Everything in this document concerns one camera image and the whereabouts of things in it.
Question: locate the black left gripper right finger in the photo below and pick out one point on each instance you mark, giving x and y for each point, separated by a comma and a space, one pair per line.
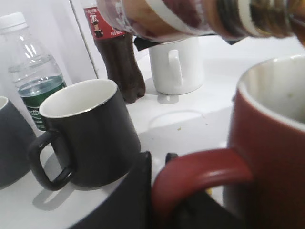
187, 205

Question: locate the red ceramic mug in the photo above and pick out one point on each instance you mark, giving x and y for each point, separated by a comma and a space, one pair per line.
267, 132

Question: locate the dark grey ceramic mug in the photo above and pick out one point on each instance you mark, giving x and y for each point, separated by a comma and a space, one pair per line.
15, 137

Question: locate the black ceramic mug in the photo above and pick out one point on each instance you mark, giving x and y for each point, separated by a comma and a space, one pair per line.
92, 135

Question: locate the cola bottle red label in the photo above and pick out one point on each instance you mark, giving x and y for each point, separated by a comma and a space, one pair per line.
116, 50

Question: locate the Nescafe coffee bottle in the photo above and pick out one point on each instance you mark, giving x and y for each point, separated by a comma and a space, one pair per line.
164, 21

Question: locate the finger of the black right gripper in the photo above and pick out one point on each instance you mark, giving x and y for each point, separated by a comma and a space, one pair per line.
142, 44

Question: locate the clear water bottle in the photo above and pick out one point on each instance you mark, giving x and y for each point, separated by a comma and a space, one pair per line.
31, 67

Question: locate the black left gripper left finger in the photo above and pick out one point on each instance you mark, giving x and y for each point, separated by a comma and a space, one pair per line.
129, 205

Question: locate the white ceramic mug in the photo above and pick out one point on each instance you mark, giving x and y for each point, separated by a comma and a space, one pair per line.
177, 67

